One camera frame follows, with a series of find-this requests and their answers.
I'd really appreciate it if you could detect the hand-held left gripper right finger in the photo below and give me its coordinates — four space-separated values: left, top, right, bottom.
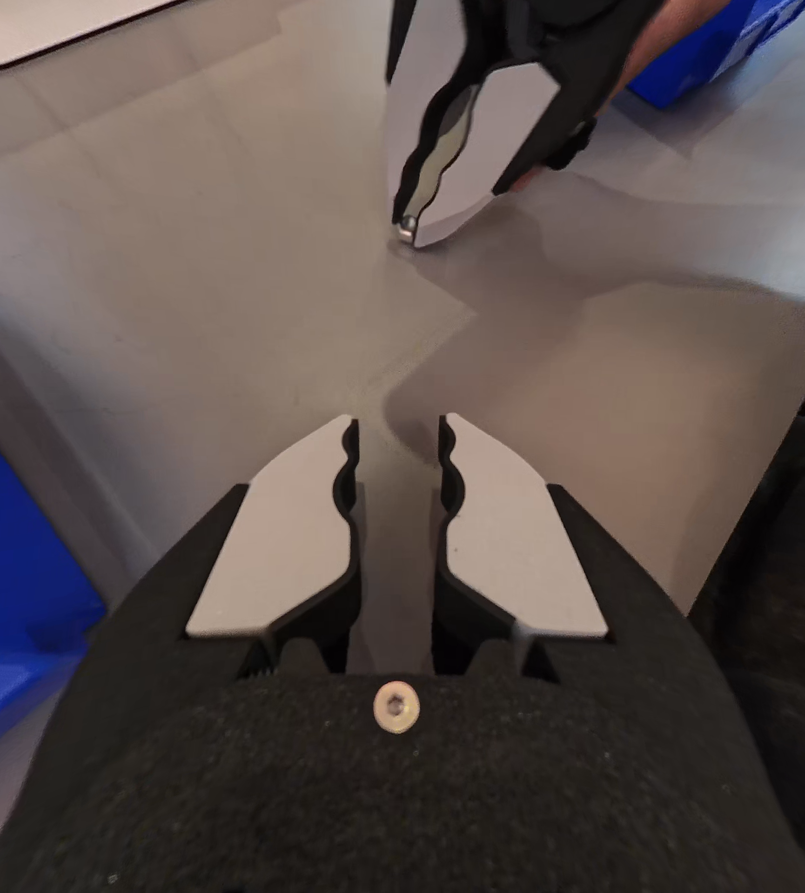
432 412 610 676

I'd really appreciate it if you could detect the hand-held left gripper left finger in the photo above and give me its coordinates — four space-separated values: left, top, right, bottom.
185 413 362 676

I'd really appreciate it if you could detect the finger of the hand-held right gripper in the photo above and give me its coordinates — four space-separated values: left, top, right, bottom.
409 61 563 251
385 0 483 226

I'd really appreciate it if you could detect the blue plastic bin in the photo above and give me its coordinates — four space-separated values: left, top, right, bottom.
0 387 108 777
626 0 805 110

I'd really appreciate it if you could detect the person's right forearm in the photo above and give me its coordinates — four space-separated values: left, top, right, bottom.
622 0 731 81

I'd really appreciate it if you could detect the grey desk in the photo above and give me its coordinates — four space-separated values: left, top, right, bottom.
0 0 805 883

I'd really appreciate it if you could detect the wooden white document stand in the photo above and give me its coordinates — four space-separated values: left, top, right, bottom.
0 0 187 71

